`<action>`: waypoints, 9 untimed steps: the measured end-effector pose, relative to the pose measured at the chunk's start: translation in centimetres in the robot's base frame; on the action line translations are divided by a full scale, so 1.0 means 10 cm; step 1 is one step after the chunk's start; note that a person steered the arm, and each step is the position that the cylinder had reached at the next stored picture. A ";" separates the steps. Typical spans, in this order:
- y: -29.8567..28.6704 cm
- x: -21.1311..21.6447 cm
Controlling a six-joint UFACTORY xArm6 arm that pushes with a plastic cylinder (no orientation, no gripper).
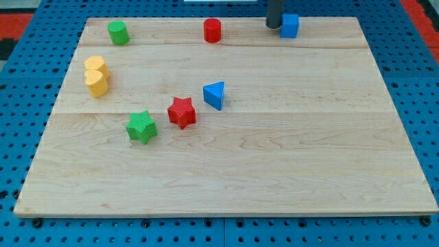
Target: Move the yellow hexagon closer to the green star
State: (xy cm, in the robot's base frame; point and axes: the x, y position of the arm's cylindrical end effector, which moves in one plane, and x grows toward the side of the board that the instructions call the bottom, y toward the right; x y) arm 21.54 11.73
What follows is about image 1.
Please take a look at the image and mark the red star block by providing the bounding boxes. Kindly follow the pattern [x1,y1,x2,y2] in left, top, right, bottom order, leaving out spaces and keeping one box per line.
[167,97,196,130]

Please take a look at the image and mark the green star block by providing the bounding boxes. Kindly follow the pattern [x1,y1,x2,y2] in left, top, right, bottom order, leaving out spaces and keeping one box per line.
[126,110,158,145]

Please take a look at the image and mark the yellow hexagon block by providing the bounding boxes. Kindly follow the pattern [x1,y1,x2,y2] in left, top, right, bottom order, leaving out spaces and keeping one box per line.
[84,56,110,79]

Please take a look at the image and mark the blue triangle block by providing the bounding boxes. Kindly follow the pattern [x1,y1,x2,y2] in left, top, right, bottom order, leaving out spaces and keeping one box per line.
[203,82,225,110]

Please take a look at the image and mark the wooden board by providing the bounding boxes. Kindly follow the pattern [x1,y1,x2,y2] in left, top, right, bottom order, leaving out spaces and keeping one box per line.
[14,17,438,218]

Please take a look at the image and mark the red cylinder block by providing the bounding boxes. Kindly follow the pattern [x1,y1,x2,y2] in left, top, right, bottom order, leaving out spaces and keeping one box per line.
[203,18,222,43]

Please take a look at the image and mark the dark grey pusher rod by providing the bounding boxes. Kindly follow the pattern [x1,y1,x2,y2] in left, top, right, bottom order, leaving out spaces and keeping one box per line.
[265,0,285,29]

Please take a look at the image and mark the blue cube block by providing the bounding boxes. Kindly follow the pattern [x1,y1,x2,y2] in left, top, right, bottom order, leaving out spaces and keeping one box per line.
[280,14,300,38]

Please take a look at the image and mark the yellow heart block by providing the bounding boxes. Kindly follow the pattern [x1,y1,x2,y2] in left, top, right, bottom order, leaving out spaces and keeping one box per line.
[84,69,109,98]

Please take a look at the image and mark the green cylinder block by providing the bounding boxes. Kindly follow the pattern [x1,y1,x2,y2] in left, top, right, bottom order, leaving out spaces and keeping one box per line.
[107,20,130,45]

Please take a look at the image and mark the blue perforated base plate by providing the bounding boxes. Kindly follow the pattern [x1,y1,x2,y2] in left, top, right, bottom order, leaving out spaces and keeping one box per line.
[1,0,438,246]

